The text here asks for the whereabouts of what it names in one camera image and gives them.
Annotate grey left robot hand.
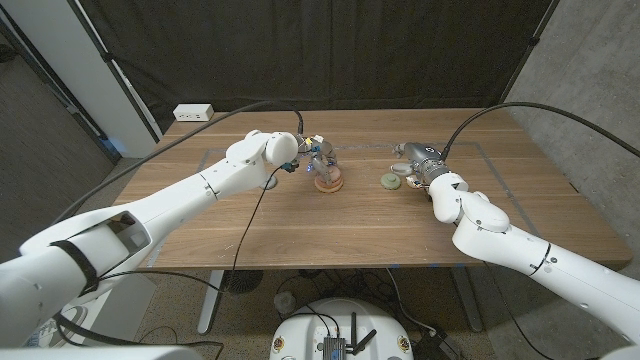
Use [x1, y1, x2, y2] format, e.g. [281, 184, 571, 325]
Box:
[294, 133, 342, 187]

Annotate white table leg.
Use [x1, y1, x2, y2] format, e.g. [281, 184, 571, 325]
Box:
[197, 269, 226, 335]

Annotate black backdrop curtain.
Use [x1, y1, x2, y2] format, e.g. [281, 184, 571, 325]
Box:
[77, 0, 559, 135]

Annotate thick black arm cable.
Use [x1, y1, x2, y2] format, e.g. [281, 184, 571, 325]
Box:
[49, 101, 305, 227]
[438, 101, 640, 162]

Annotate black backdrop stand pole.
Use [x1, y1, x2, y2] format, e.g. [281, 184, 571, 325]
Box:
[67, 0, 164, 144]
[497, 0, 561, 109]

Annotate black router with antennas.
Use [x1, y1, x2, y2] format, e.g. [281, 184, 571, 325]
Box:
[322, 312, 379, 360]

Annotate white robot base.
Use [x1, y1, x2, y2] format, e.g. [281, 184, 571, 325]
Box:
[269, 298, 415, 360]

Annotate black round floor fan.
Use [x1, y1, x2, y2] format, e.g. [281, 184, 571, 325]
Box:
[223, 269, 264, 295]

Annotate black floor cable tangle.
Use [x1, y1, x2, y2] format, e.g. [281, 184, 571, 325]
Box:
[274, 268, 437, 335]

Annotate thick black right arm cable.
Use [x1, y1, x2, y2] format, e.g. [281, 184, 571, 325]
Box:
[438, 101, 640, 162]

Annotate thin right arm wire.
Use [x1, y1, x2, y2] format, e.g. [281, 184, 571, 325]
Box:
[482, 262, 556, 360]

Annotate dusty pink toy ring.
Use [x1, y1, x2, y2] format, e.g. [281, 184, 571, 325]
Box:
[316, 167, 344, 185]

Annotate white robot torso edge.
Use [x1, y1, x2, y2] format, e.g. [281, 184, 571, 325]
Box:
[0, 345, 204, 360]

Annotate black power adapter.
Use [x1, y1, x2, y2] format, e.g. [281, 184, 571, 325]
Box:
[412, 329, 464, 360]

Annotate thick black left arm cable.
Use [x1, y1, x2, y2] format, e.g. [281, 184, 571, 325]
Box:
[49, 101, 305, 227]

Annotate grey table leg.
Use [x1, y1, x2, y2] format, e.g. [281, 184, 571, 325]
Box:
[451, 267, 484, 334]

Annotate grey round floor object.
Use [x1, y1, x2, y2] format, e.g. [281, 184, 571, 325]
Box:
[273, 291, 297, 315]

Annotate white power strip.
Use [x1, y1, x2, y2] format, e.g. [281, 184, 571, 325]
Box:
[172, 103, 215, 123]

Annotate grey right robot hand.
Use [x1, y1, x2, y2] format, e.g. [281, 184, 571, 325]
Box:
[391, 141, 451, 186]

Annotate white foot pedal blue pads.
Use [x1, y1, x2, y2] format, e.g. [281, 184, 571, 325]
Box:
[29, 272, 157, 349]

